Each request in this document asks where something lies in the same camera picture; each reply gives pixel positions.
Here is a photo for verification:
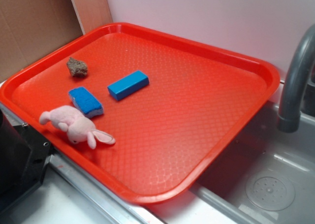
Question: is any grey faucet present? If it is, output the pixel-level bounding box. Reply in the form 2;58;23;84
277;25;315;133

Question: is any blue sponge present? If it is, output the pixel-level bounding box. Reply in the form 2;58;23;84
68;87;104;118

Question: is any blue wooden block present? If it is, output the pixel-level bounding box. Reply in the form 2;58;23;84
107;70;150;101

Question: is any grey plastic sink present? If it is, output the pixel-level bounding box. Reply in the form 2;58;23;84
149;103;315;224

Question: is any brown cardboard panel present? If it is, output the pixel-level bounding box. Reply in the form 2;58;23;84
0;0;112;81

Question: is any brown rock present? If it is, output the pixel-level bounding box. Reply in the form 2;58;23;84
66;57;88;78

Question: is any pink plush bunny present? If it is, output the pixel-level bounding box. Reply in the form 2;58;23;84
39;105;116;149

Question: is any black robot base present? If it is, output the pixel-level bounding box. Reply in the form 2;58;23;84
0;112;51;210

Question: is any red plastic tray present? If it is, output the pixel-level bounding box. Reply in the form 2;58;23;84
0;23;280;204

